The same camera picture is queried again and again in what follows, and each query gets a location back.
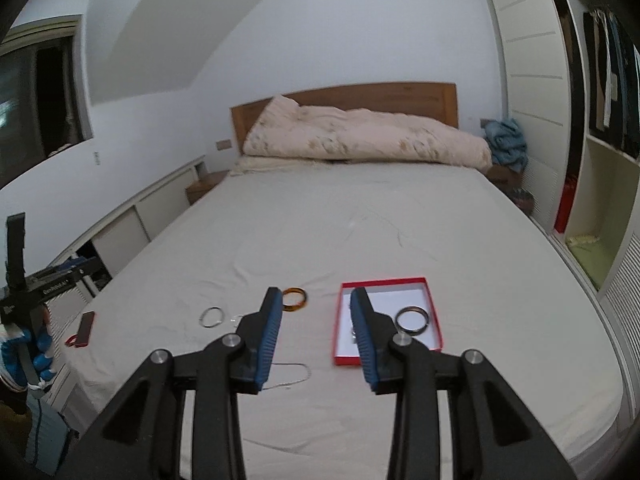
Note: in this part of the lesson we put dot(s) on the person's left hand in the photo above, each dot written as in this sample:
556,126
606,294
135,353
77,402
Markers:
42,347

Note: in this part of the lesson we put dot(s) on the low white cabinet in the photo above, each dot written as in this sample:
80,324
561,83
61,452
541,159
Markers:
120,230

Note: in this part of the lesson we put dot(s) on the cream pillow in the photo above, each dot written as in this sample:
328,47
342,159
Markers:
260,164

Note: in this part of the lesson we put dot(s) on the wooden headboard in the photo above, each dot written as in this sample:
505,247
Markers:
375,97

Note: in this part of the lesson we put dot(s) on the white wardrobe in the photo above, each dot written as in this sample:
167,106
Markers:
530,60

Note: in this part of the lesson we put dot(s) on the red jewelry box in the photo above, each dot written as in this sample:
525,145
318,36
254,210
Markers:
385,300

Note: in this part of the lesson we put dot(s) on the beige floral quilt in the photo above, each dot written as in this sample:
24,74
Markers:
350,135

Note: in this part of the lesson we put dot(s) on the red paper bag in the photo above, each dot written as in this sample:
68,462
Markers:
565,205

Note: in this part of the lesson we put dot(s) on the dark window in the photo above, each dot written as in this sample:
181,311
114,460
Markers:
30,85

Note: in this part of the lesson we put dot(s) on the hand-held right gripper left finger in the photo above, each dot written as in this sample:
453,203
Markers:
267,340

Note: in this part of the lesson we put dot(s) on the folded pale green cloth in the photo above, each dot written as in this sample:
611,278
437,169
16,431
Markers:
582,240

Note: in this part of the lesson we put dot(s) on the row of hanging clothes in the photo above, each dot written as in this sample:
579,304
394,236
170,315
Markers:
597,85

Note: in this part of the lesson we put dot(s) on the blue clothes pile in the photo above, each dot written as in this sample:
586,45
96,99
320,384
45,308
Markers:
507,145

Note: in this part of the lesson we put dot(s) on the wooden nightstand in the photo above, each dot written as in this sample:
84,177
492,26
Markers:
502,178
202,187

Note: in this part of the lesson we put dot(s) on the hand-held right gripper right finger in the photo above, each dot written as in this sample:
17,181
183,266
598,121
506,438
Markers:
361,340

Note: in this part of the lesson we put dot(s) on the person's left forearm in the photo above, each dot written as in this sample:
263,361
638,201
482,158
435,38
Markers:
47,430

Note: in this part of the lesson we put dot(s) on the red smartphone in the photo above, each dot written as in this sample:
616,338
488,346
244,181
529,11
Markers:
85,329

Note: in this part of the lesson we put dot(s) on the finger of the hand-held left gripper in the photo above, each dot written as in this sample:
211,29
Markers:
75,269

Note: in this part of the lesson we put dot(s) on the grey wall socket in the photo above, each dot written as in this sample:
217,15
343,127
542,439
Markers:
486,123

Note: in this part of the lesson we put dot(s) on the dark patterned basket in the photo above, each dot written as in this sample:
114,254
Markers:
522,201

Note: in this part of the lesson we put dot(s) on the wall switch panel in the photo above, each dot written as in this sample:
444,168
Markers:
224,145

